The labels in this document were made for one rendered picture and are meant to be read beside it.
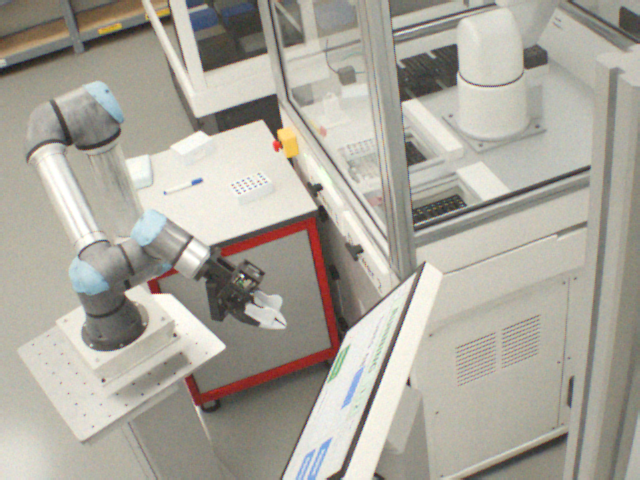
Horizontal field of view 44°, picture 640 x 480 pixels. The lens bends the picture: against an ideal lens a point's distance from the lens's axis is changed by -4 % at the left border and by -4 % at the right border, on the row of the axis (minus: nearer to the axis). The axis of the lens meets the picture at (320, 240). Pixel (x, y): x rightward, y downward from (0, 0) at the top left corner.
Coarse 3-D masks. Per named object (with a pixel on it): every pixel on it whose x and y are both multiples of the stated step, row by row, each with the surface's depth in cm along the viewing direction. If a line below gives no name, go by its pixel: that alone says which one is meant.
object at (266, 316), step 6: (246, 306) 164; (252, 306) 163; (246, 312) 164; (252, 312) 165; (258, 312) 164; (264, 312) 163; (270, 312) 163; (258, 318) 165; (264, 318) 165; (270, 318) 164; (264, 324) 165; (270, 324) 165; (276, 324) 166; (282, 324) 167
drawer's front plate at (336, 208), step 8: (312, 160) 244; (312, 168) 242; (312, 176) 246; (320, 176) 237; (328, 184) 233; (320, 192) 242; (328, 192) 231; (328, 200) 235; (336, 200) 226; (328, 208) 239; (336, 208) 228; (344, 208) 225; (336, 224) 235; (344, 232) 230
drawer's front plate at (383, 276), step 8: (344, 216) 221; (344, 224) 225; (352, 224) 217; (352, 232) 218; (360, 232) 214; (352, 240) 221; (360, 240) 212; (368, 240) 211; (368, 248) 209; (360, 256) 218; (368, 256) 209; (376, 256) 206; (368, 264) 212; (376, 264) 204; (384, 264) 203; (368, 272) 215; (376, 272) 206; (384, 272) 201; (376, 280) 209; (384, 280) 202; (376, 288) 212; (384, 288) 204
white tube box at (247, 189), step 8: (248, 176) 266; (264, 176) 265; (232, 184) 264; (240, 184) 263; (248, 184) 262; (256, 184) 262; (264, 184) 261; (232, 192) 261; (240, 192) 260; (248, 192) 259; (256, 192) 261; (264, 192) 262; (240, 200) 259; (248, 200) 261
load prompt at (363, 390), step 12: (396, 300) 161; (396, 312) 156; (384, 324) 158; (384, 336) 153; (384, 348) 148; (372, 360) 150; (372, 372) 145; (360, 384) 147; (360, 396) 143; (360, 408) 138
